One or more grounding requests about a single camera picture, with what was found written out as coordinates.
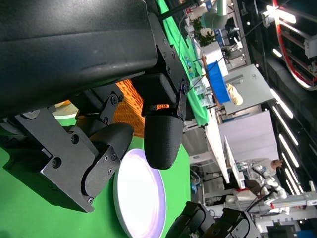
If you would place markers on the green background cloth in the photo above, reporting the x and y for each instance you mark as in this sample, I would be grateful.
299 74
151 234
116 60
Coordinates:
178 37

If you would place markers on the pale green bowl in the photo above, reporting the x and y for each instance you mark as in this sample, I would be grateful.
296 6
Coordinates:
65 106

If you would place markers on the black stand pole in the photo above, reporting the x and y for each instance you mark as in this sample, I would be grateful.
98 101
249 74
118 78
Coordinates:
173 11

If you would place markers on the person in light coat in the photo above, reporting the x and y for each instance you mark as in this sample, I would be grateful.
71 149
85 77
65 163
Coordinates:
265 164

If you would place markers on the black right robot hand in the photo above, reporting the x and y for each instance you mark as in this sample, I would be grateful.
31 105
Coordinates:
198 223

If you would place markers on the orange wicker basket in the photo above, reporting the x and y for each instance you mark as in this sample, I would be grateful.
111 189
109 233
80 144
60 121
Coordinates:
128 111

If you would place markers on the grey industrial robot arm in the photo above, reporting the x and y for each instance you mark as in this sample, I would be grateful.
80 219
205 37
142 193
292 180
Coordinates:
213 19

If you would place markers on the lavender round plate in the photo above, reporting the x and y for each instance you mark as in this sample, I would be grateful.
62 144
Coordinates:
138 198

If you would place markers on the green potted plant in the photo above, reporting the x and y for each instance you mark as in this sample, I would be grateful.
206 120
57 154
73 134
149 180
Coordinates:
206 37

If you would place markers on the blue plastic bin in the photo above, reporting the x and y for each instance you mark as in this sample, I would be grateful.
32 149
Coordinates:
218 84

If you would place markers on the green tablecloth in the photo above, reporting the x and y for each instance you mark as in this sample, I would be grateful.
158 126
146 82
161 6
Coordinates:
24 210

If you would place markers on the white humanoid robot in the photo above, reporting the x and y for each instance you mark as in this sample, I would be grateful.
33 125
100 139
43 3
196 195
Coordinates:
272 184

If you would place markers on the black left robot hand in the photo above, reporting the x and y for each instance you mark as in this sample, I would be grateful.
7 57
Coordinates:
74 49

